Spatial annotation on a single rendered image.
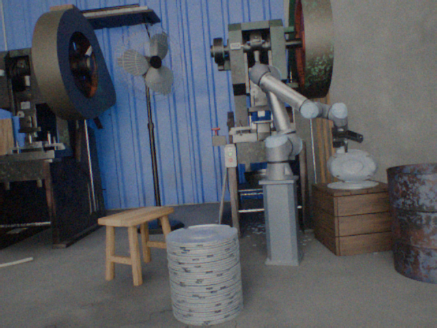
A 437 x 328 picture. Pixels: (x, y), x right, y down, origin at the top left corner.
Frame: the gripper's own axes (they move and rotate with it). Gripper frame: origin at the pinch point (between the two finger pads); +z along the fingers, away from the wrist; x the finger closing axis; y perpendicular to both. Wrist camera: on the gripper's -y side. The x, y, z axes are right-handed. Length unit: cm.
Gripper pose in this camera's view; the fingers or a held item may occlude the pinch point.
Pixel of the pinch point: (347, 152)
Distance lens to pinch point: 229.1
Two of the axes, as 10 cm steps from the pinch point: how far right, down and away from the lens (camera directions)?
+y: -9.4, 0.5, 3.3
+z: 2.9, 6.3, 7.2
